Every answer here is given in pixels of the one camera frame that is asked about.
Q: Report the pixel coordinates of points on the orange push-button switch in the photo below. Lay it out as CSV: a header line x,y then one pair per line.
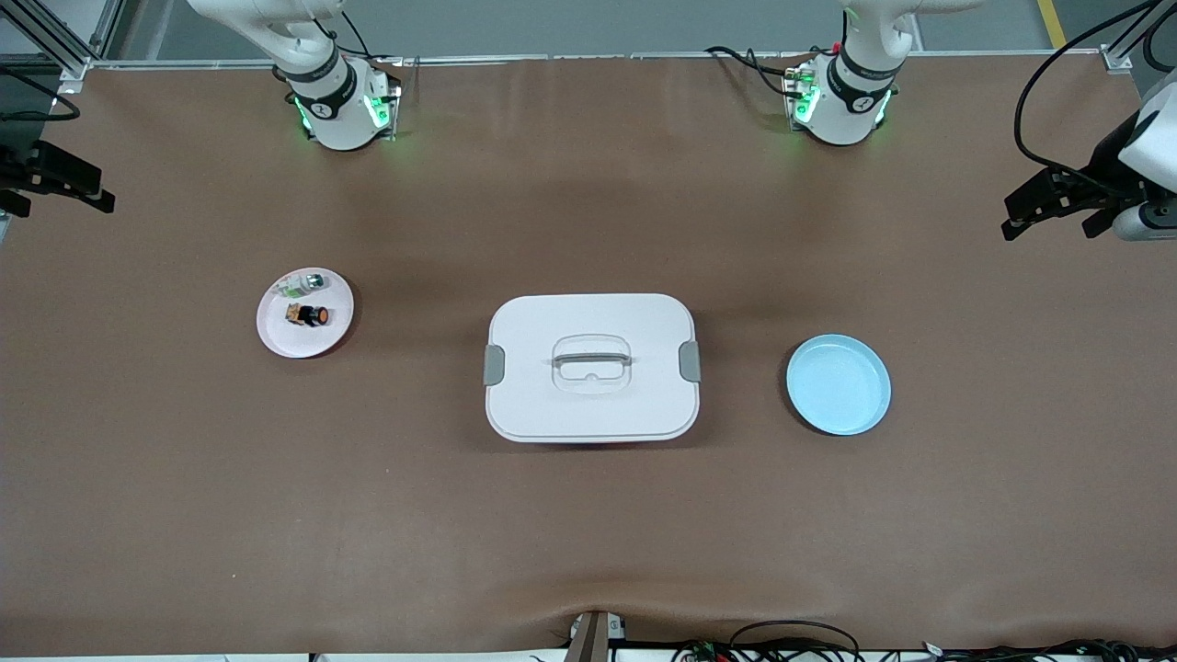
x,y
311,315

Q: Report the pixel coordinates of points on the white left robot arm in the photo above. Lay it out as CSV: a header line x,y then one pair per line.
x,y
851,92

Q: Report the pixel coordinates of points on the white lidded storage box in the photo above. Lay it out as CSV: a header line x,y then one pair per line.
x,y
588,405

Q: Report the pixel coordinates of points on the green push-button switch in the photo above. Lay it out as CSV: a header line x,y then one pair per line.
x,y
303,284

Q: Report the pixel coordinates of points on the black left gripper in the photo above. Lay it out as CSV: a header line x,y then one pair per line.
x,y
1100,172

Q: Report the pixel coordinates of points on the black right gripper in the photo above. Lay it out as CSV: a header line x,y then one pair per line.
x,y
18,168

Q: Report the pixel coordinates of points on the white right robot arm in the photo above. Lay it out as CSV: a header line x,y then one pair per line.
x,y
336,101

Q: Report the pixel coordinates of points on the light blue round plate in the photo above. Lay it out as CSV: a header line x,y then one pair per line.
x,y
839,384

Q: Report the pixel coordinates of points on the aluminium frame profile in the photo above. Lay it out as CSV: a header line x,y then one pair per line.
x,y
55,32
1126,37

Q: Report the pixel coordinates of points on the brown table mat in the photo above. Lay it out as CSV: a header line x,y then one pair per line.
x,y
368,515

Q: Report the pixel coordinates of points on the pink round plate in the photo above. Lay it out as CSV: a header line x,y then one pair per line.
x,y
303,345

